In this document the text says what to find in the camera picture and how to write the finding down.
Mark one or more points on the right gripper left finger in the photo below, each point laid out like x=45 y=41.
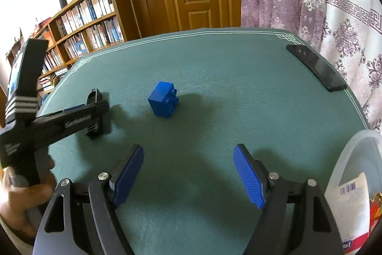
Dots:
x=63 y=229

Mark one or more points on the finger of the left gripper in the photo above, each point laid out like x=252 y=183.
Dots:
x=74 y=107

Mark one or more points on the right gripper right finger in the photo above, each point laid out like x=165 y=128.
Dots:
x=313 y=227

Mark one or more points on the white red blue box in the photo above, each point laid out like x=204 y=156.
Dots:
x=350 y=205

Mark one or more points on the gold metal keychain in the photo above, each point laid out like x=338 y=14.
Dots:
x=377 y=200

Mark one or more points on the red toy brick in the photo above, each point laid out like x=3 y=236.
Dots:
x=375 y=215

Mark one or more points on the person's left hand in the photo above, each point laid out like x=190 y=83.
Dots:
x=15 y=201

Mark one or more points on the clear plastic bowl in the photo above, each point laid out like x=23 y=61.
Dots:
x=362 y=154

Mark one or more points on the blue toy brick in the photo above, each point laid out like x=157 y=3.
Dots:
x=163 y=99

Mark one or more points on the wooden bookshelf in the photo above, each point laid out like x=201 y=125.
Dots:
x=82 y=27

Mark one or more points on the green table mat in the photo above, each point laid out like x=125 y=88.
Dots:
x=234 y=86

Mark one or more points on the black smartphone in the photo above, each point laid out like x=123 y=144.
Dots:
x=327 y=76

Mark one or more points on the white purple patterned curtain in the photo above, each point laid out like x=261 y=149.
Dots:
x=345 y=32

